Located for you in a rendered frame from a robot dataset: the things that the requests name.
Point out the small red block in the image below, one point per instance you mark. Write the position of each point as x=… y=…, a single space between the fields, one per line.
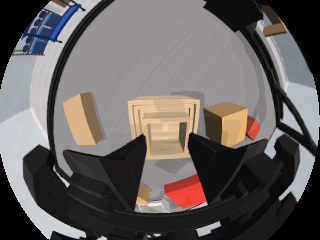
x=252 y=128

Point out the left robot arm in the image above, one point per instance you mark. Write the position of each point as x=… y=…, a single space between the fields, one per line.
x=92 y=235

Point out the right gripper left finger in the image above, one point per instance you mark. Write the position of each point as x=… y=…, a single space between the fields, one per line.
x=122 y=173

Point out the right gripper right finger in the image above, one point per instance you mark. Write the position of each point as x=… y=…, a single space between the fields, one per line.
x=217 y=165

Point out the flat red board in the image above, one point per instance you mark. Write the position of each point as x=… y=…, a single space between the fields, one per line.
x=186 y=192

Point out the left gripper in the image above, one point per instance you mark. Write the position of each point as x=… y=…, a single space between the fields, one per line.
x=145 y=235

